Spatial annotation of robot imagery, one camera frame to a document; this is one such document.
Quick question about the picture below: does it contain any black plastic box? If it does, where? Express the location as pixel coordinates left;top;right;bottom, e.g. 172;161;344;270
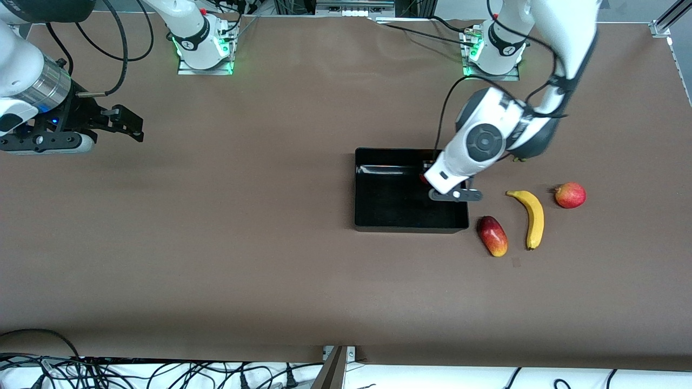
354;147;470;234

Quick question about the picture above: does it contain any yellow banana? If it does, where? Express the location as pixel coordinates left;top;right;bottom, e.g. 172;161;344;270
506;190;545;251

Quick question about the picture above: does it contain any red yellow mango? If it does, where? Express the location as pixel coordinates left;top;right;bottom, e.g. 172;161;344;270
476;216;509;258

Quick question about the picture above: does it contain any red pomegranate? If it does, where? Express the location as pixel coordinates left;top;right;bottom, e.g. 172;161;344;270
554;182;587;209

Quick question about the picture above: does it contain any brown table cover sheet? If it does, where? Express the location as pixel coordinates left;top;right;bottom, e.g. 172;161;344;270
0;11;692;373

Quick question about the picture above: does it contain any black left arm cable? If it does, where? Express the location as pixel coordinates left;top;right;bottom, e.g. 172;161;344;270
435;0;574;163

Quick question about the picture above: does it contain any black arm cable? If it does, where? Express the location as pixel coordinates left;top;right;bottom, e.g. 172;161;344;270
435;0;574;163
46;0;155;98

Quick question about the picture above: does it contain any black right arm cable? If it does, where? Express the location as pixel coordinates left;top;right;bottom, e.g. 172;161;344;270
46;0;155;98

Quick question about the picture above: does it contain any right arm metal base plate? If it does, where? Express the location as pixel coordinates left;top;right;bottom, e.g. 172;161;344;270
177;32;236;75

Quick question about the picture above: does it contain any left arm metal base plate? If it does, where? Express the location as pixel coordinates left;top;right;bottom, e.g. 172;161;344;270
462;27;521;82

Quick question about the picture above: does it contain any grey metal rail fixture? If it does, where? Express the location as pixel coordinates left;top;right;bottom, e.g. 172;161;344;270
315;0;396;18

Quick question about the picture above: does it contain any metal clamp bracket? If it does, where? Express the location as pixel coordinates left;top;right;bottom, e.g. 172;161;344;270
311;346;356;389

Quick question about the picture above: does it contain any black cable with plug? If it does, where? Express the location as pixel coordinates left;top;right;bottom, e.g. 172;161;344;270
273;363;303;389

